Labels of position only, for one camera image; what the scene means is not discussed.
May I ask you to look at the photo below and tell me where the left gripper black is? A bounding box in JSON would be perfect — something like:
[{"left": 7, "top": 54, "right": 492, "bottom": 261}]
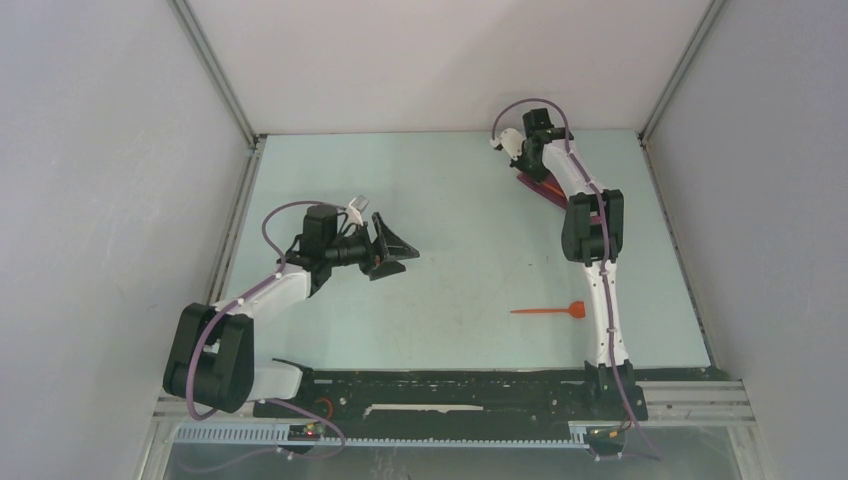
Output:
[{"left": 325, "top": 213, "right": 418, "bottom": 281}]

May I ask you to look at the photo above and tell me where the magenta cloth napkin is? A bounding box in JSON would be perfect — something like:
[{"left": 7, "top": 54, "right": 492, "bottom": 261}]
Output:
[{"left": 517, "top": 173, "right": 568, "bottom": 210}]

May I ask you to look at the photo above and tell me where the orange plastic spoon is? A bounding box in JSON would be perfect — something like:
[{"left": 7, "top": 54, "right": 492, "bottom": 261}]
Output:
[{"left": 510, "top": 301, "right": 586, "bottom": 319}]

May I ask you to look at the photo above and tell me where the orange plastic knife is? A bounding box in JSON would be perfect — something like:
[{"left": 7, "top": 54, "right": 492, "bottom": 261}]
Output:
[{"left": 539, "top": 183, "right": 567, "bottom": 204}]

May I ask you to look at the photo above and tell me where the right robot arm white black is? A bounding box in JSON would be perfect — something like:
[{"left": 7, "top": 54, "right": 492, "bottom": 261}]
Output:
[{"left": 510, "top": 108, "right": 632, "bottom": 418}]

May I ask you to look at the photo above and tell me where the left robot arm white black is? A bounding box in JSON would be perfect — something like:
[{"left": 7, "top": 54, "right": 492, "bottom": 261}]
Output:
[{"left": 162, "top": 196, "right": 420, "bottom": 420}]

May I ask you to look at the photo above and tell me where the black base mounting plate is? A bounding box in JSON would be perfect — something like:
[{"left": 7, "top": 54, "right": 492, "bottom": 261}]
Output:
[{"left": 291, "top": 368, "right": 648, "bottom": 442}]

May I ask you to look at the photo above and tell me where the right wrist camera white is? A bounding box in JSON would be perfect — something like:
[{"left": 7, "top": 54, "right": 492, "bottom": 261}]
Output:
[{"left": 489, "top": 128, "right": 526, "bottom": 161}]

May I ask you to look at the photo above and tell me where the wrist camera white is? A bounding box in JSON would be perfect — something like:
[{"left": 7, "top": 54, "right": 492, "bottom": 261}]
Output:
[
  {"left": 489, "top": 128, "right": 526, "bottom": 161},
  {"left": 345, "top": 195, "right": 369, "bottom": 226}
]

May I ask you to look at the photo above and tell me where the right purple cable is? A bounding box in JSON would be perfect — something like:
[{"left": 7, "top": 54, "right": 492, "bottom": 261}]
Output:
[{"left": 491, "top": 97, "right": 664, "bottom": 465}]

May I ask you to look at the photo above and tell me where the purple cable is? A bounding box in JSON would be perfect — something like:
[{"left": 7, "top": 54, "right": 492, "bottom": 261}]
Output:
[
  {"left": 165, "top": 200, "right": 349, "bottom": 475},
  {"left": 491, "top": 97, "right": 664, "bottom": 465}
]

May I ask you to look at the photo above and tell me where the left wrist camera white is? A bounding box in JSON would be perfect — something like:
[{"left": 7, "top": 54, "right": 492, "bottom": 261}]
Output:
[{"left": 345, "top": 195, "right": 369, "bottom": 226}]

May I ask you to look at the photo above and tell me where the right corner aluminium post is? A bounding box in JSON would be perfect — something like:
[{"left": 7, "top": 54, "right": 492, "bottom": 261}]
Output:
[{"left": 639, "top": 0, "right": 729, "bottom": 147}]

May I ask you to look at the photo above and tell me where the corner aluminium post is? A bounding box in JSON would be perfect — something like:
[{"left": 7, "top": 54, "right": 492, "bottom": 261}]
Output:
[
  {"left": 639, "top": 0, "right": 729, "bottom": 147},
  {"left": 165, "top": 0, "right": 266, "bottom": 150}
]

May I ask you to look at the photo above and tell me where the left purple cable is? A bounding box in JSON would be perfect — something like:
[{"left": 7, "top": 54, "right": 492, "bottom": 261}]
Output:
[{"left": 165, "top": 200, "right": 349, "bottom": 475}]

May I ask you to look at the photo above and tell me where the left corner aluminium post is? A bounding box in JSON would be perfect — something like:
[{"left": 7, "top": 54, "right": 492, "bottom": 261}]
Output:
[{"left": 165, "top": 0, "right": 266, "bottom": 150}]

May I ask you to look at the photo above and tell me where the aluminium frame rail front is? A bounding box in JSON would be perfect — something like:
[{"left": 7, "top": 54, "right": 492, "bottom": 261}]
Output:
[{"left": 153, "top": 375, "right": 755, "bottom": 449}]

